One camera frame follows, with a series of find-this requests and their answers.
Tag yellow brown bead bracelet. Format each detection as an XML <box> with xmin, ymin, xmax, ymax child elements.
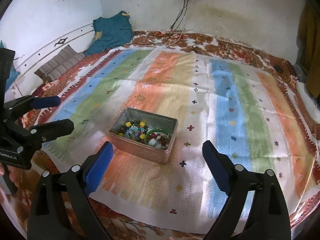
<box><xmin>118</xmin><ymin>120</ymin><xmax>149</xmax><ymax>142</ymax></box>

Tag green jade bangle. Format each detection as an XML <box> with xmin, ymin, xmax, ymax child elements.
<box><xmin>143</xmin><ymin>129</ymin><xmax>172</xmax><ymax>144</ymax></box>

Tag striped brown pillow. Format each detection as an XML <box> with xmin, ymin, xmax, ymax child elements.
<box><xmin>34</xmin><ymin>45</ymin><xmax>85</xmax><ymax>83</ymax></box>

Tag silver metal tin box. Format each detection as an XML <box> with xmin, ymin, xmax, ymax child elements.
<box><xmin>110</xmin><ymin>108</ymin><xmax>178</xmax><ymax>165</ymax></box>

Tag striped colourful cloth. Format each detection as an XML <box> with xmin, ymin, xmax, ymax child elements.
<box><xmin>44</xmin><ymin>48</ymin><xmax>319</xmax><ymax>233</ymax></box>

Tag teal garment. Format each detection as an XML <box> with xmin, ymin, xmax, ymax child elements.
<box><xmin>84</xmin><ymin>11</ymin><xmax>134</xmax><ymax>56</ymax></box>

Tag black cables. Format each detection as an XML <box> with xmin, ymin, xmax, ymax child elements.
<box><xmin>154</xmin><ymin>0</ymin><xmax>192</xmax><ymax>46</ymax></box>

